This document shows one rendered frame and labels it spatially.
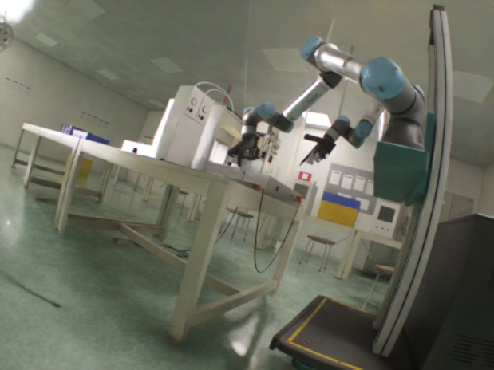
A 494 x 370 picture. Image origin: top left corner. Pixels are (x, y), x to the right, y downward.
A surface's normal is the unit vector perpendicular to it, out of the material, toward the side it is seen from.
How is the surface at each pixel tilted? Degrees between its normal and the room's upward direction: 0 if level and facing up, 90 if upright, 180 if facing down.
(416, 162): 90
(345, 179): 90
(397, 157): 90
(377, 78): 94
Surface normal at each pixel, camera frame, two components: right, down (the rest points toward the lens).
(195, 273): -0.44, -0.19
